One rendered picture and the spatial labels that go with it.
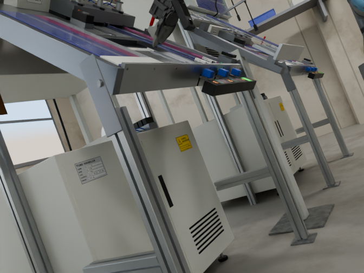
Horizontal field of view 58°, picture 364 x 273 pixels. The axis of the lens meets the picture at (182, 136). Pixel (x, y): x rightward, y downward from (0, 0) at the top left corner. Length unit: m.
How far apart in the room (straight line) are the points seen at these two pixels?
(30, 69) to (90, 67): 0.74
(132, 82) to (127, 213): 0.44
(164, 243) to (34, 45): 0.59
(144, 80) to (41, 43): 0.28
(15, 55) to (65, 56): 0.62
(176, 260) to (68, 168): 0.41
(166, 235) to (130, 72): 0.37
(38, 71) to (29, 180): 0.55
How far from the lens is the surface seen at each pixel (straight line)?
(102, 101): 0.71
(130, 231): 1.05
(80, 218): 0.95
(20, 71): 1.43
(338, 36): 4.50
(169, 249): 0.71
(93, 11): 1.39
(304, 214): 1.62
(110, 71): 0.75
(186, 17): 1.20
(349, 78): 4.46
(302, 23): 4.79
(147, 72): 0.82
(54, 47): 0.89
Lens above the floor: 0.51
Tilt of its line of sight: 2 degrees up
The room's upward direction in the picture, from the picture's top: 22 degrees counter-clockwise
